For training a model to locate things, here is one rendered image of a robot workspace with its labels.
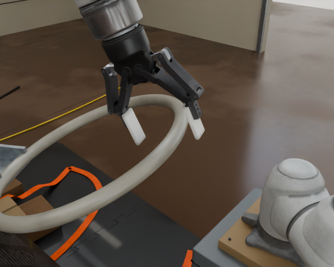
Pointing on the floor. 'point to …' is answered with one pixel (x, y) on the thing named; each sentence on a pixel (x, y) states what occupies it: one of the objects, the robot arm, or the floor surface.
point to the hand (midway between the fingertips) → (166, 133)
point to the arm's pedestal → (209, 245)
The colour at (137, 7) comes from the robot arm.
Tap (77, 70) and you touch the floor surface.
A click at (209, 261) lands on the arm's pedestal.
